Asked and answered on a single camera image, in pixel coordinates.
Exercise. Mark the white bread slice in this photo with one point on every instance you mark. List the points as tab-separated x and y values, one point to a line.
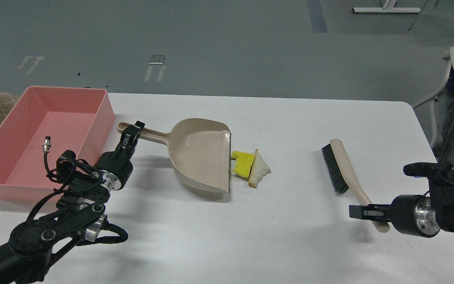
259	170

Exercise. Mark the grey floor plate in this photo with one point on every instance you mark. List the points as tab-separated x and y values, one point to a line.
156	59

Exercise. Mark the beige plastic dustpan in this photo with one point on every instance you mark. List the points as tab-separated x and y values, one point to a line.
199	151

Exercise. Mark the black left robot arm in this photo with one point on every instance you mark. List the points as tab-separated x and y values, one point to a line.
72	215

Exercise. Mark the white table leg base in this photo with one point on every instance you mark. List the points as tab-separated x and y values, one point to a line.
387	7

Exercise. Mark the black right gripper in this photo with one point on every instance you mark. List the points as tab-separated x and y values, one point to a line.
409	214

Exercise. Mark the beige hand brush black bristles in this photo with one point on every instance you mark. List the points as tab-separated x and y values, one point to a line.
341	172

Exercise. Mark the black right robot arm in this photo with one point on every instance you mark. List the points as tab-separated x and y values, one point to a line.
441	190

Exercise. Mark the yellow sponge piece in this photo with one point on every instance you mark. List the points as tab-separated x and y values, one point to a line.
243	163

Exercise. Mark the pink plastic bin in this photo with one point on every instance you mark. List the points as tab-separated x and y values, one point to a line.
77	119

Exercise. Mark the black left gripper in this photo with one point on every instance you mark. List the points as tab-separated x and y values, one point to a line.
115	167

